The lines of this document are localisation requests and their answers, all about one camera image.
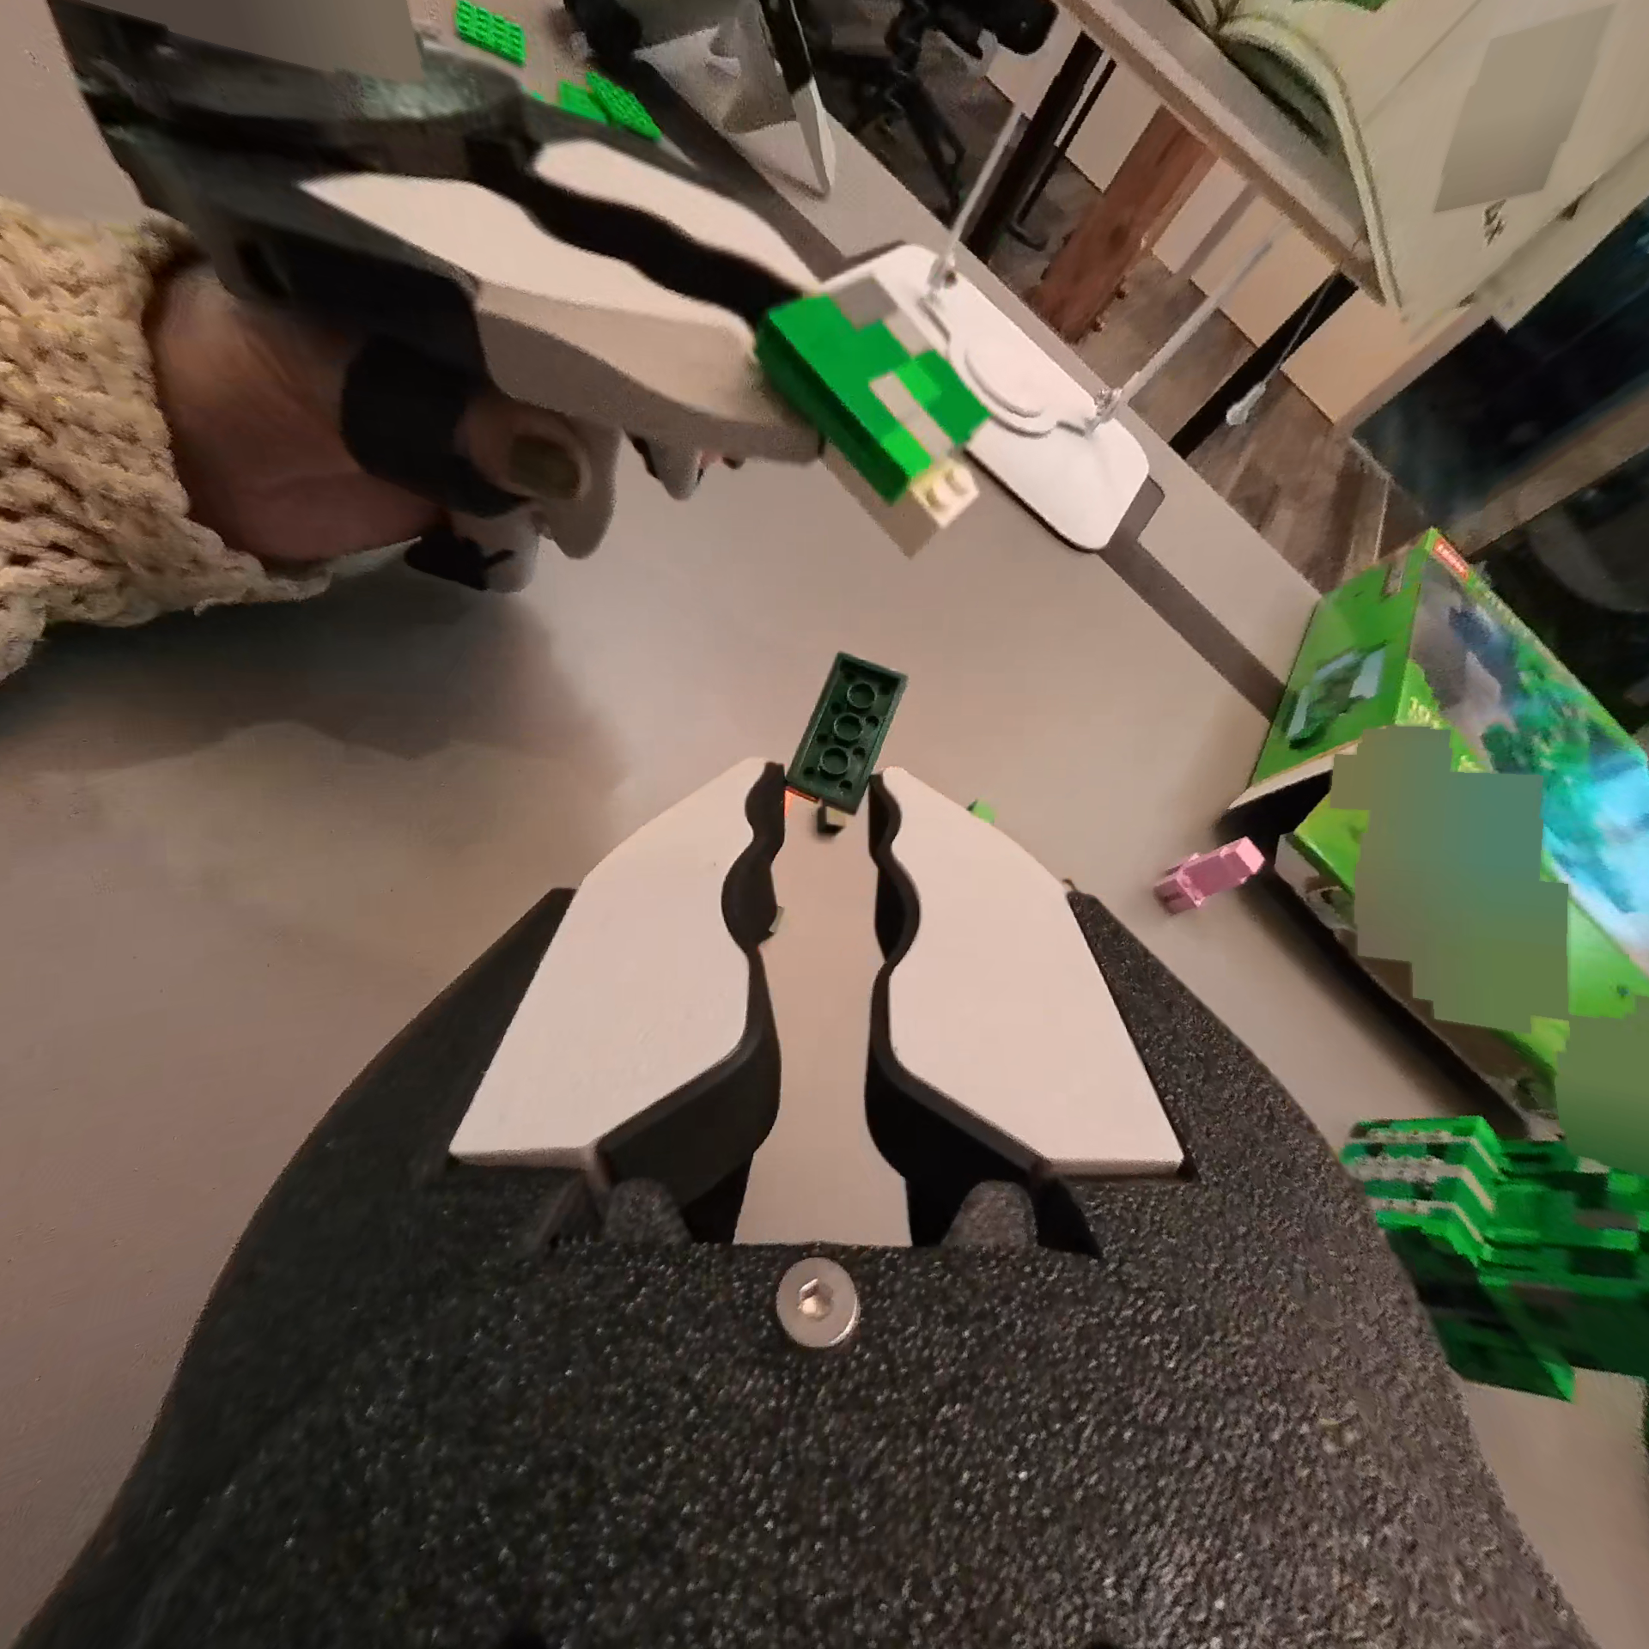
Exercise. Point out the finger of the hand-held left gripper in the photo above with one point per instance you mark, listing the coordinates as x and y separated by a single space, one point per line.
580 335
670 194

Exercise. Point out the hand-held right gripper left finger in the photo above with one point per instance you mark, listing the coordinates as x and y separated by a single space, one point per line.
606 1006

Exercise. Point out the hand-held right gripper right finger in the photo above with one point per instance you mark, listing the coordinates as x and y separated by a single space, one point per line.
1018 1018

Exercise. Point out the green and grey lego assembly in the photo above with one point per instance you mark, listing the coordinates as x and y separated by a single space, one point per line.
890 413

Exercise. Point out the dark green lego plate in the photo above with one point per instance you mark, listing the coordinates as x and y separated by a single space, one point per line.
845 730

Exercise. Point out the person's left forearm knit sleeve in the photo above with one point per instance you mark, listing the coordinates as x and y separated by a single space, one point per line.
66 425

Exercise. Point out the bright green lego plate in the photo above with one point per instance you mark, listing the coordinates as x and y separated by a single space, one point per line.
490 29
619 111

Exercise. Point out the pink lego pig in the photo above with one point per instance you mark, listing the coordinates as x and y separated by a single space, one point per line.
1218 875

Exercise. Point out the green lego set box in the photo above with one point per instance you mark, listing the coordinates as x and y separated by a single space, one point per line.
1340 671

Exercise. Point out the green lego creeper build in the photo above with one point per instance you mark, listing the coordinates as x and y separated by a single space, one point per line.
1456 1238

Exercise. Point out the person's left hand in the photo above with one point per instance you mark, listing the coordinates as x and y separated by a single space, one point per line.
258 413

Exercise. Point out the silver monitor stand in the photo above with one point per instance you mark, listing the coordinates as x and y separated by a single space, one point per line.
786 117

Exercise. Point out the black tripod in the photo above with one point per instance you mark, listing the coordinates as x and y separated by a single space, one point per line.
902 66

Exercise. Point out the table with wooden leg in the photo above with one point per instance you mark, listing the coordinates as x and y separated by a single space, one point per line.
1134 219

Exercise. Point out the white stand with clear rods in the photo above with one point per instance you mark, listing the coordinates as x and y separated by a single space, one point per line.
1057 464

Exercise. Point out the white cabinet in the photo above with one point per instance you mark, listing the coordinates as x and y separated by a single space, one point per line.
1611 129

